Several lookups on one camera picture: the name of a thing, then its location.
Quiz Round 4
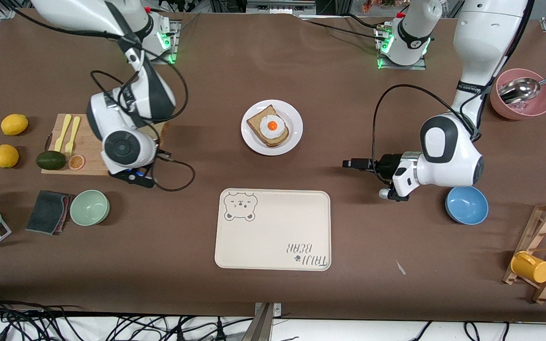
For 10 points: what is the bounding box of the fried egg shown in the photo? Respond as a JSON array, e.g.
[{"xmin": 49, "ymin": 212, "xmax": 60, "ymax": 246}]
[{"xmin": 260, "ymin": 114, "xmax": 286, "ymax": 140}]

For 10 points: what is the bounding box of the white round plate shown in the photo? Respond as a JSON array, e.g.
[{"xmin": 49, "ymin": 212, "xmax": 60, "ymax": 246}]
[{"xmin": 241, "ymin": 99, "xmax": 303, "ymax": 156}]

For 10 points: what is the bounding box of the brown bread slice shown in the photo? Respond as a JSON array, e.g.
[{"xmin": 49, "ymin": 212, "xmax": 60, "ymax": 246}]
[{"xmin": 246, "ymin": 105, "xmax": 290, "ymax": 148}]

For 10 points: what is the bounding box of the blue bowl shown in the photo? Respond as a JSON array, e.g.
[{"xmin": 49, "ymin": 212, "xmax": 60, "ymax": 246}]
[{"xmin": 445, "ymin": 186, "xmax": 489, "ymax": 225}]

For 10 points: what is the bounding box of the cream bear print tray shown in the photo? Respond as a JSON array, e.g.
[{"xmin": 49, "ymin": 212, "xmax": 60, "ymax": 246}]
[{"xmin": 214, "ymin": 188, "xmax": 332, "ymax": 271}]

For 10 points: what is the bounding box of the metal scoop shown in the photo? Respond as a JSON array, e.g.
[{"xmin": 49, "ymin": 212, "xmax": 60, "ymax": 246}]
[{"xmin": 498, "ymin": 71, "xmax": 546, "ymax": 105}]

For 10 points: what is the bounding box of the pink bowl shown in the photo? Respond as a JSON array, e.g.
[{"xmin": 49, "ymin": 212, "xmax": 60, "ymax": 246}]
[{"xmin": 490, "ymin": 68, "xmax": 546, "ymax": 120}]

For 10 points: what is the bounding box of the wooden mug rack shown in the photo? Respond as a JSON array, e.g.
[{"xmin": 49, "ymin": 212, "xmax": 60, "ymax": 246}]
[{"xmin": 502, "ymin": 200, "xmax": 546, "ymax": 304}]

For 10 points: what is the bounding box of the grey metal box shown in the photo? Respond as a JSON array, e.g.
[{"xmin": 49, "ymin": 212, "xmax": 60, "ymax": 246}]
[{"xmin": 246, "ymin": 0, "xmax": 317, "ymax": 15}]

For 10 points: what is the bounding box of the yellow mug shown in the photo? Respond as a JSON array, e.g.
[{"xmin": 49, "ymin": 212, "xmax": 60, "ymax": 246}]
[{"xmin": 510, "ymin": 251, "xmax": 546, "ymax": 284}]

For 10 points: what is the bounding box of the wooden cutting board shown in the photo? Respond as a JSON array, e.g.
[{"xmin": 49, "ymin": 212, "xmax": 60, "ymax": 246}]
[{"xmin": 41, "ymin": 114, "xmax": 146, "ymax": 177}]

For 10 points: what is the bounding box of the light green bowl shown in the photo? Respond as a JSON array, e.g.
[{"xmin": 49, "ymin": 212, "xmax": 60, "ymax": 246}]
[{"xmin": 70, "ymin": 190, "xmax": 110, "ymax": 226}]

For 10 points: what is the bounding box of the yellow plastic fork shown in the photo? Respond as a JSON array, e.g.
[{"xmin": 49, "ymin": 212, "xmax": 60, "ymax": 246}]
[{"xmin": 65, "ymin": 117, "xmax": 81, "ymax": 157}]

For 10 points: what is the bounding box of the yellow plastic knife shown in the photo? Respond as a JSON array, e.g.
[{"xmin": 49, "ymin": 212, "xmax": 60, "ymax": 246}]
[{"xmin": 54, "ymin": 114, "xmax": 72, "ymax": 153}]

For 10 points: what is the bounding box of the green avocado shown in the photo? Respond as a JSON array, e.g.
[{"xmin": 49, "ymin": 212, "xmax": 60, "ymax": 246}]
[{"xmin": 36, "ymin": 151, "xmax": 66, "ymax": 171}]

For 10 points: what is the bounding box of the grey folded cloth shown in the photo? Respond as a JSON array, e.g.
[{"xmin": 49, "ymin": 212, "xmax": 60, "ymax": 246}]
[{"xmin": 26, "ymin": 190, "xmax": 73, "ymax": 235}]

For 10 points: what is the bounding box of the yellow lemon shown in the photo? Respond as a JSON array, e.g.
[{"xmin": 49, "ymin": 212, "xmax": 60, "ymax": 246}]
[{"xmin": 1, "ymin": 114, "xmax": 29, "ymax": 136}]

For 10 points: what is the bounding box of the round yellow orange fruit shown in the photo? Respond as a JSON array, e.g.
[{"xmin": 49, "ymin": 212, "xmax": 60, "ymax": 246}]
[{"xmin": 0, "ymin": 144, "xmax": 19, "ymax": 169}]

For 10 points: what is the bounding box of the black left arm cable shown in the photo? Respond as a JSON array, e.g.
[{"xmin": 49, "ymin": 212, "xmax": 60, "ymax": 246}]
[{"xmin": 372, "ymin": 0, "xmax": 534, "ymax": 174}]

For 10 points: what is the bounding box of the black table cable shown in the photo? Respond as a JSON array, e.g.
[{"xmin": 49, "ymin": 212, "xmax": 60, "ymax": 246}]
[
  {"xmin": 301, "ymin": 18, "xmax": 385, "ymax": 41},
  {"xmin": 344, "ymin": 12, "xmax": 387, "ymax": 30}
]

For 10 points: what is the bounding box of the metal table bracket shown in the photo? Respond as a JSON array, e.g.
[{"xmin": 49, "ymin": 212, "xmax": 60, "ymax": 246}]
[{"xmin": 253, "ymin": 302, "xmax": 283, "ymax": 341}]

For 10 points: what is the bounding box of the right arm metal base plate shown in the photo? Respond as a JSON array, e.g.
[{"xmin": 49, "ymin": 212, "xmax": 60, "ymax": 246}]
[{"xmin": 152, "ymin": 19, "xmax": 180, "ymax": 65}]

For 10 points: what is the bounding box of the black cable tangle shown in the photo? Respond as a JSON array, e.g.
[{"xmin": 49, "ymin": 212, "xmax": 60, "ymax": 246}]
[{"xmin": 0, "ymin": 291, "xmax": 255, "ymax": 341}]

